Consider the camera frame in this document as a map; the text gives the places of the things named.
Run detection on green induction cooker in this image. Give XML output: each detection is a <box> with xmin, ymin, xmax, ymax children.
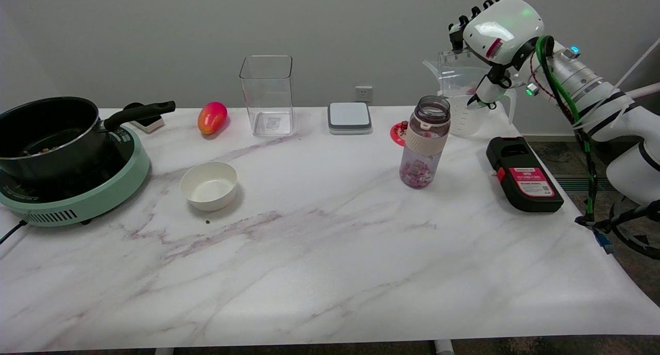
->
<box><xmin>0</xmin><ymin>124</ymin><xmax>151</xmax><ymax>227</ymax></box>

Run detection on white round bowl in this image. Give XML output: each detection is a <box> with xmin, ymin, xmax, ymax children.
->
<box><xmin>180</xmin><ymin>161</ymin><xmax>239</xmax><ymax>212</ymax></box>

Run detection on clear plastic measuring cup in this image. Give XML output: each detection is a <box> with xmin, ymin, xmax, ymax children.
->
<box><xmin>437</xmin><ymin>49</ymin><xmax>497</xmax><ymax>99</ymax></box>

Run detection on large translucent measuring jug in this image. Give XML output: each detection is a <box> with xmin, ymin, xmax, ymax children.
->
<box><xmin>422</xmin><ymin>60</ymin><xmax>517</xmax><ymax>138</ymax></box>

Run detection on black pot with handle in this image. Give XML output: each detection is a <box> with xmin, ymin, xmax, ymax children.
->
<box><xmin>0</xmin><ymin>96</ymin><xmax>176</xmax><ymax>183</ymax></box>

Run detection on pink white candy pieces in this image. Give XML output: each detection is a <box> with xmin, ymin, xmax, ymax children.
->
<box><xmin>401</xmin><ymin>159</ymin><xmax>434</xmax><ymax>189</ymax></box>

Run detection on white black plug adapter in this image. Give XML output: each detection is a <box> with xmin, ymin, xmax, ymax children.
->
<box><xmin>124</xmin><ymin>103</ymin><xmax>166</xmax><ymax>134</ymax></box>

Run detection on clear square storage container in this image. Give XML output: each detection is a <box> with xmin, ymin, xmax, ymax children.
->
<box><xmin>239</xmin><ymin>55</ymin><xmax>296</xmax><ymax>138</ymax></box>

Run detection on white pipe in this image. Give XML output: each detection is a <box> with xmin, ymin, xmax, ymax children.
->
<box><xmin>626</xmin><ymin>82</ymin><xmax>660</xmax><ymax>100</ymax></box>

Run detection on red orange mango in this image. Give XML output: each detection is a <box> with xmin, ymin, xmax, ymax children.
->
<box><xmin>197</xmin><ymin>102</ymin><xmax>228</xmax><ymax>135</ymax></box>

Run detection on red bottle cap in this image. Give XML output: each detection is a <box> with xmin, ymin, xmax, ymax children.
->
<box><xmin>390</xmin><ymin>121</ymin><xmax>409</xmax><ymax>147</ymax></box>

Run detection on black green robot cables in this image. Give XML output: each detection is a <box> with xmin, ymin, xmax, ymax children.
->
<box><xmin>535</xmin><ymin>35</ymin><xmax>660</xmax><ymax>260</ymax></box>

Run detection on floor vent grille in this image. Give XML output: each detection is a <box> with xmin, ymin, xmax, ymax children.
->
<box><xmin>553</xmin><ymin>175</ymin><xmax>588</xmax><ymax>193</ymax></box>

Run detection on black cooker power cord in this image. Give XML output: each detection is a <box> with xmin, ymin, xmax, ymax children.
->
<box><xmin>0</xmin><ymin>220</ymin><xmax>27</xmax><ymax>245</ymax></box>

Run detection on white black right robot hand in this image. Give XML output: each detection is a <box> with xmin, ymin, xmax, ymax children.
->
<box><xmin>448</xmin><ymin>0</ymin><xmax>546</xmax><ymax>110</ymax></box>

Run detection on grey white square lid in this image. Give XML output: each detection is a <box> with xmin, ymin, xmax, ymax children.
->
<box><xmin>327</xmin><ymin>102</ymin><xmax>373</xmax><ymax>135</ymax></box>

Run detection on black device with red label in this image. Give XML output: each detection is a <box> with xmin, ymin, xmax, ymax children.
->
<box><xmin>486</xmin><ymin>136</ymin><xmax>564</xmax><ymax>213</ymax></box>

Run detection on clear bottle with beige sleeve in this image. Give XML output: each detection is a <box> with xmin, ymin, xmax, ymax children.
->
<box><xmin>399</xmin><ymin>95</ymin><xmax>452</xmax><ymax>190</ymax></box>

